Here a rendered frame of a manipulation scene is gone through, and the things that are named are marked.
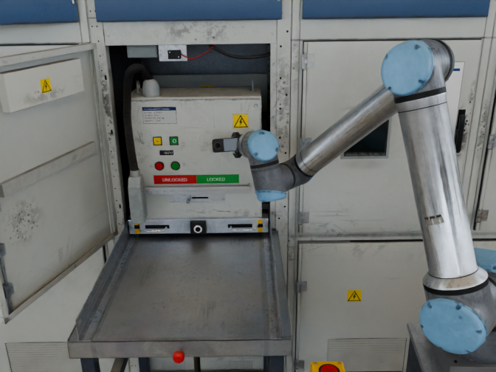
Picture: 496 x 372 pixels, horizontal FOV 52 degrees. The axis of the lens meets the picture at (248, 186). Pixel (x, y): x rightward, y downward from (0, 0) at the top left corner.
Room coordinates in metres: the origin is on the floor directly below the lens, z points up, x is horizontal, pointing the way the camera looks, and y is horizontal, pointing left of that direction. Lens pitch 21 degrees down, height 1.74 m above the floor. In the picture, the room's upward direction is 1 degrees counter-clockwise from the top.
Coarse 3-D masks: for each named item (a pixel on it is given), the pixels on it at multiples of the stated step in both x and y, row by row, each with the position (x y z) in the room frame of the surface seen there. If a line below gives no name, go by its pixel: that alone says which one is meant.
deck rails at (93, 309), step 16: (128, 240) 1.75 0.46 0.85; (272, 240) 1.61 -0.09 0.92; (112, 256) 1.54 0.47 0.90; (128, 256) 1.62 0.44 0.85; (272, 256) 1.54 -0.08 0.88; (112, 272) 1.51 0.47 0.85; (272, 272) 1.49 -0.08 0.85; (96, 288) 1.34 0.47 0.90; (112, 288) 1.41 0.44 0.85; (272, 288) 1.40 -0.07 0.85; (96, 304) 1.32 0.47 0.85; (272, 304) 1.31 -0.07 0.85; (80, 320) 1.19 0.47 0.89; (96, 320) 1.24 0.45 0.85; (272, 320) 1.23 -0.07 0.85; (80, 336) 1.16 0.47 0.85; (272, 336) 1.16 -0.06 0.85
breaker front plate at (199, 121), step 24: (192, 120) 1.78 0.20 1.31; (216, 120) 1.78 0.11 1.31; (144, 144) 1.79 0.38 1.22; (168, 144) 1.78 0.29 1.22; (192, 144) 1.78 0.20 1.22; (144, 168) 1.79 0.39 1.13; (168, 168) 1.78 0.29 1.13; (192, 168) 1.78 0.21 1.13; (216, 168) 1.78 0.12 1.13; (240, 168) 1.78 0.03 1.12; (168, 216) 1.78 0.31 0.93; (192, 216) 1.78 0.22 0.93; (216, 216) 1.78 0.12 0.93; (240, 216) 1.78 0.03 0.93
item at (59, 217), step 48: (96, 48) 1.83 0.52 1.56; (0, 96) 1.41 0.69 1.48; (48, 96) 1.56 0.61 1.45; (0, 144) 1.38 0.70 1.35; (48, 144) 1.56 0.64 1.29; (96, 144) 1.81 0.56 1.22; (0, 192) 1.34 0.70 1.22; (48, 192) 1.53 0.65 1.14; (96, 192) 1.77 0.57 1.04; (0, 240) 1.31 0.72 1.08; (48, 240) 1.50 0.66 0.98; (96, 240) 1.73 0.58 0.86; (0, 288) 1.25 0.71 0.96; (48, 288) 1.42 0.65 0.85
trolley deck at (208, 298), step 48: (144, 240) 1.76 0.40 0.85; (192, 240) 1.75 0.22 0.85; (240, 240) 1.75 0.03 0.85; (144, 288) 1.42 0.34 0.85; (192, 288) 1.41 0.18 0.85; (240, 288) 1.41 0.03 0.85; (96, 336) 1.17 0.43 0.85; (144, 336) 1.17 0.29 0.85; (192, 336) 1.17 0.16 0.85; (240, 336) 1.16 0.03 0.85; (288, 336) 1.16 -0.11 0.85
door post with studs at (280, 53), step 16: (288, 0) 1.83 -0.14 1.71; (288, 16) 1.83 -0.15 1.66; (288, 32) 1.83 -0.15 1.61; (272, 48) 1.83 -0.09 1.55; (288, 48) 1.83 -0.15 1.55; (272, 64) 1.82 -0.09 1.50; (288, 64) 1.83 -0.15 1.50; (272, 80) 1.83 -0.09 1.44; (288, 80) 1.83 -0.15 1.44; (272, 96) 1.83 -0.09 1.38; (288, 96) 1.83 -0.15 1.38; (272, 112) 1.83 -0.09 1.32; (288, 112) 1.83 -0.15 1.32; (272, 128) 1.83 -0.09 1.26; (288, 128) 1.83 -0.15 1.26; (288, 144) 1.83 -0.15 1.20; (272, 208) 1.83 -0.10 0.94; (272, 224) 1.83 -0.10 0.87
